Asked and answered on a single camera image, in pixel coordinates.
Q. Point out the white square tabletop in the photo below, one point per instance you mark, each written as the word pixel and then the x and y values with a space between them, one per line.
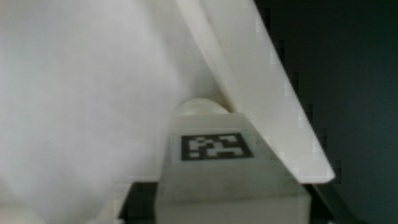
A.
pixel 107 60

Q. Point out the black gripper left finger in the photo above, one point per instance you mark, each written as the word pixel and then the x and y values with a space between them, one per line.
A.
pixel 130 207

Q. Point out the white table leg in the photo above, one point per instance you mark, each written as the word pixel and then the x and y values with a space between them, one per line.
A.
pixel 226 184

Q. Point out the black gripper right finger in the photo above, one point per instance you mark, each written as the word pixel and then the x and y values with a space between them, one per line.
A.
pixel 329 208

